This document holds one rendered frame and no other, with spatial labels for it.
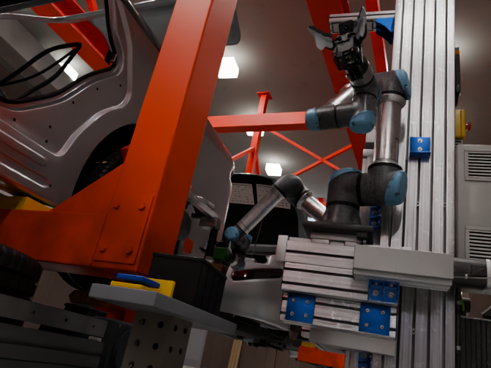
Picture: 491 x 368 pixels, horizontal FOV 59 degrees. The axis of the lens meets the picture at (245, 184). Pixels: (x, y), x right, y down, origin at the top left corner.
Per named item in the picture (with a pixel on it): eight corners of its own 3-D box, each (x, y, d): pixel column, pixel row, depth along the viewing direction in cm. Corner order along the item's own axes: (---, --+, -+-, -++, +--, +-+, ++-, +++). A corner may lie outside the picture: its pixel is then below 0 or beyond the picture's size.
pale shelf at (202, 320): (183, 326, 129) (185, 315, 130) (235, 335, 122) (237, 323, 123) (87, 296, 93) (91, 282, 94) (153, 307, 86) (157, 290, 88)
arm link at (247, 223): (302, 175, 215) (231, 246, 211) (307, 184, 224) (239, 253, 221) (286, 162, 221) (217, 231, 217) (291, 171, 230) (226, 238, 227)
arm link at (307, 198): (354, 255, 200) (275, 188, 229) (357, 264, 213) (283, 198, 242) (372, 237, 201) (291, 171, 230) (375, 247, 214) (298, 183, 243)
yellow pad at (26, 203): (24, 223, 161) (29, 209, 163) (52, 224, 155) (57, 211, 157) (-7, 208, 149) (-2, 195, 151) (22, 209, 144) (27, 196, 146)
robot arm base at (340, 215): (363, 242, 154) (365, 216, 158) (362, 228, 141) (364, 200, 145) (320, 238, 159) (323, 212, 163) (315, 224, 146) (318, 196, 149)
